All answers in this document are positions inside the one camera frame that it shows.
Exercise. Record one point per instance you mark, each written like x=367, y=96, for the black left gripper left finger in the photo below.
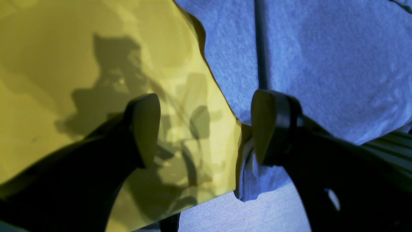
x=74, y=188

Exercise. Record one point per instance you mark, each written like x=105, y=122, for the grey t-shirt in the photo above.
x=348, y=62

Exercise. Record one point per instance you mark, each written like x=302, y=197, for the yellow table cloth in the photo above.
x=68, y=66

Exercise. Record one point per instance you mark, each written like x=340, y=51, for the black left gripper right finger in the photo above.
x=343, y=187

